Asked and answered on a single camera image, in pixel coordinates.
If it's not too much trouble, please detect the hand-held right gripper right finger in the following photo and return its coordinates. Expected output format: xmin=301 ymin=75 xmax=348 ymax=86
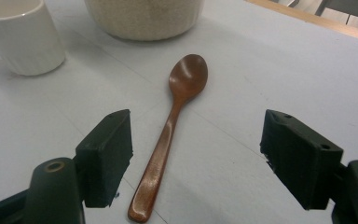
xmin=259 ymin=108 xmax=345 ymax=211

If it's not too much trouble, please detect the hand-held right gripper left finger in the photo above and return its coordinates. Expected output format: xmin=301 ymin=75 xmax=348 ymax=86
xmin=75 ymin=108 xmax=134 ymax=209

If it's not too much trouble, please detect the brown wooden spoon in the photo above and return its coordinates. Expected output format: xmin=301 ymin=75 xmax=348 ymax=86
xmin=127 ymin=53 xmax=209 ymax=224

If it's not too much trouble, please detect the white cup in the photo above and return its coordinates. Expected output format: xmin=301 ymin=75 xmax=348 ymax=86
xmin=0 ymin=0 xmax=66 ymax=77

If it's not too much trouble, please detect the beige rice container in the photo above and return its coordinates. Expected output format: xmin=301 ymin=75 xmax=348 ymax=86
xmin=83 ymin=0 xmax=206 ymax=42

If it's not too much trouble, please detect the white table cover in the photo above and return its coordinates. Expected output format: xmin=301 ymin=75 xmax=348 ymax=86
xmin=0 ymin=0 xmax=358 ymax=224

